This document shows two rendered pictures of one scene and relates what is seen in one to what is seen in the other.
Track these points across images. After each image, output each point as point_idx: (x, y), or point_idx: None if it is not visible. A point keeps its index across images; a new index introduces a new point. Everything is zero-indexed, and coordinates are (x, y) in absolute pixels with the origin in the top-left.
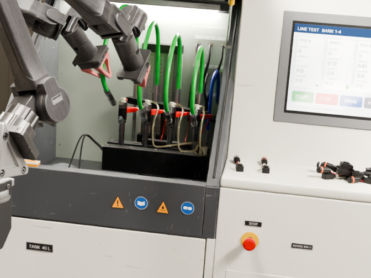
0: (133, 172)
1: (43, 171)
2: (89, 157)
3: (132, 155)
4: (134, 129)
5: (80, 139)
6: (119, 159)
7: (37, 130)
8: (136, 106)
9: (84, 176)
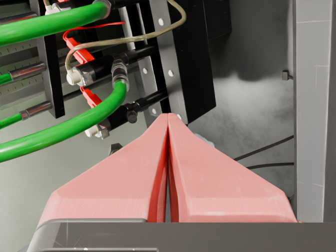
0: (208, 50)
1: (325, 215)
2: (142, 123)
3: (187, 64)
4: (99, 82)
5: (127, 144)
6: (198, 84)
7: (168, 214)
8: (64, 96)
9: (330, 140)
